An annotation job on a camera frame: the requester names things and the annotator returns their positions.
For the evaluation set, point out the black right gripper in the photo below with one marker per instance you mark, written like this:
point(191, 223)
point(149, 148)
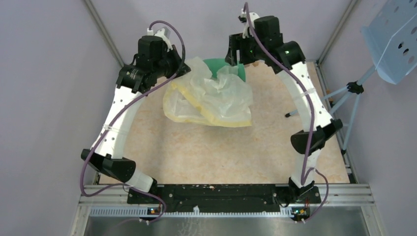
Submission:
point(237, 42)

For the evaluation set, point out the translucent yellow trash bag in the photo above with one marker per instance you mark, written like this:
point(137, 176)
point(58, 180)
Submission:
point(213, 93)

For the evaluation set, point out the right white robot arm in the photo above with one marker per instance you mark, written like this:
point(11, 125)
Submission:
point(261, 39)

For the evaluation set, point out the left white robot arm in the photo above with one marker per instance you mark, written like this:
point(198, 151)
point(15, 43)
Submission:
point(156, 58)

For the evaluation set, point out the light blue tripod stand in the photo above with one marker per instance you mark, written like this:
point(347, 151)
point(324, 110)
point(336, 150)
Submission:
point(355, 87)

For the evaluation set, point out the perforated light blue tray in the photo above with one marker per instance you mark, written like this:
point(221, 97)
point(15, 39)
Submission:
point(390, 34)

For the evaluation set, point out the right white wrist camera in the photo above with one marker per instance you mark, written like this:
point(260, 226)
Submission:
point(243, 19)

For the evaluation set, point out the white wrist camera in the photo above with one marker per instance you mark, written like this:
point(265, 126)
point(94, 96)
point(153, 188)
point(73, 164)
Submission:
point(243, 19)
point(163, 33)

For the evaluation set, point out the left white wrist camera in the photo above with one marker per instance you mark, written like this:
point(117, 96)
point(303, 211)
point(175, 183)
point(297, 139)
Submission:
point(163, 33)

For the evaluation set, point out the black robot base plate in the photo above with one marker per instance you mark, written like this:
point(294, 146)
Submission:
point(226, 198)

